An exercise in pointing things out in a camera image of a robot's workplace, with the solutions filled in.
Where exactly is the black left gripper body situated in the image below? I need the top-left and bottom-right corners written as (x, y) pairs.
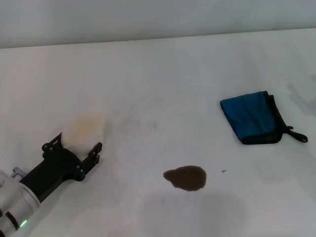
top-left (19, 147), bottom-right (86, 203)

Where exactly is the white paper cup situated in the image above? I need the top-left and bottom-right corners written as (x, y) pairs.
top-left (61, 110), bottom-right (109, 160)

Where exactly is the blue rag with black edging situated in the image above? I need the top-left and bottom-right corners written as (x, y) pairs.
top-left (219, 90), bottom-right (309, 146)

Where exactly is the dark brown liquid stain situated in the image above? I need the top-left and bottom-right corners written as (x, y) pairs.
top-left (162, 165), bottom-right (207, 192)

